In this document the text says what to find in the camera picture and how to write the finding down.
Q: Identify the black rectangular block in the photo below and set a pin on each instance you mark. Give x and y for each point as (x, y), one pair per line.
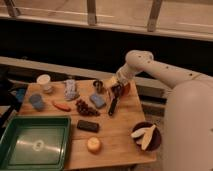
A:
(88, 126)

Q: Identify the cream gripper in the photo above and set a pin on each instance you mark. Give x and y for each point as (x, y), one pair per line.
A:
(113, 83)

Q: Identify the blue white cloth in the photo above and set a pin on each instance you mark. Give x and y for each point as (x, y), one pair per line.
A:
(70, 91)

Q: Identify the white cup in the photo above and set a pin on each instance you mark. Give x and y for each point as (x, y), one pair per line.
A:
(44, 81)

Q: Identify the dark purple bowl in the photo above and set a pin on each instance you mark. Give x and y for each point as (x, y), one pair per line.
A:
(156, 138)

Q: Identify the yellow round sponge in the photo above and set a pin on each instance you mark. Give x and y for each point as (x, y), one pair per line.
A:
(93, 145)

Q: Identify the white banana slices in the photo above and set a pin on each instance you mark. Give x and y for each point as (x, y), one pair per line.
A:
(143, 136)

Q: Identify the orange carrot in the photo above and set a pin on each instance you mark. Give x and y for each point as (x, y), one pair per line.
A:
(60, 106)

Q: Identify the green plastic tray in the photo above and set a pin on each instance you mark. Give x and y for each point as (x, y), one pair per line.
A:
(34, 144)

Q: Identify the blue sponge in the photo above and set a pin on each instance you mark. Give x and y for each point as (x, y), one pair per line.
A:
(97, 100)

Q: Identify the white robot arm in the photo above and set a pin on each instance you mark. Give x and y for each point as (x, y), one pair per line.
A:
(188, 118)

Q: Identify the dark grape bunch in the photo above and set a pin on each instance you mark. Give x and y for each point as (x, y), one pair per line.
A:
(85, 110)

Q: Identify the red bowl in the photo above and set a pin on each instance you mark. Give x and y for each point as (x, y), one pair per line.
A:
(126, 89)

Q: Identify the small dark metal object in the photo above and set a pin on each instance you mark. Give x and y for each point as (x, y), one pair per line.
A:
(98, 85)

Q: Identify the black handled brush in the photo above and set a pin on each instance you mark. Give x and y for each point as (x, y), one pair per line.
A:
(117, 92)

